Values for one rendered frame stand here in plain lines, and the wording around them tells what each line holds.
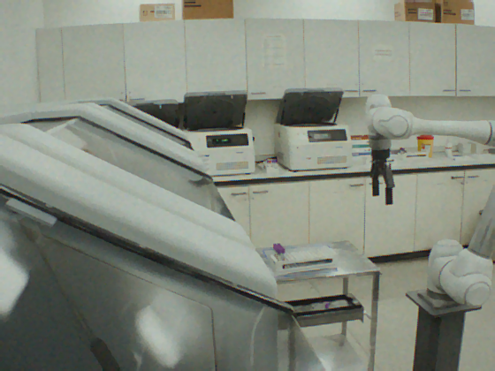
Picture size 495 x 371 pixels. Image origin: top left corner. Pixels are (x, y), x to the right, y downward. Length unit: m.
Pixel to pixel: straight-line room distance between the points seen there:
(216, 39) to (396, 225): 2.28
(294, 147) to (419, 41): 1.62
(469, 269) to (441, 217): 2.87
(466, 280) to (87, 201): 1.68
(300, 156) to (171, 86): 1.22
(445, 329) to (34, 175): 2.01
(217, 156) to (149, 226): 3.54
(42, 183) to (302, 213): 3.84
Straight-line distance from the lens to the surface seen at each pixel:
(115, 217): 0.55
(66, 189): 0.56
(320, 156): 4.28
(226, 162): 4.10
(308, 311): 1.93
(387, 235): 4.67
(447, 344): 2.38
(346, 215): 4.46
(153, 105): 4.16
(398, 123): 1.80
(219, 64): 4.33
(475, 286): 2.03
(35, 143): 0.70
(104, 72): 4.32
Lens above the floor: 1.66
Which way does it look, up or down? 12 degrees down
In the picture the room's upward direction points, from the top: 2 degrees counter-clockwise
